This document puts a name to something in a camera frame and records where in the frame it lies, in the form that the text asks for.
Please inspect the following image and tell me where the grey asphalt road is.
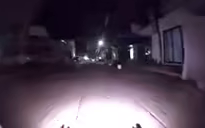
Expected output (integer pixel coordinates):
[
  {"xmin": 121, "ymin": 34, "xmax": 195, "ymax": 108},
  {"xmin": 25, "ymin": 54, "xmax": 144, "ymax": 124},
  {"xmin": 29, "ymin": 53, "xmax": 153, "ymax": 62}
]
[{"xmin": 0, "ymin": 62, "xmax": 205, "ymax": 128}]

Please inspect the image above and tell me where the white building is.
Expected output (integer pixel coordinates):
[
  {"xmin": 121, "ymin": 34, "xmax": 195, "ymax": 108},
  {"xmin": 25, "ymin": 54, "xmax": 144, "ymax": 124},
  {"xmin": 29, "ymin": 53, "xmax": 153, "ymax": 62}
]
[{"xmin": 151, "ymin": 9, "xmax": 205, "ymax": 91}]

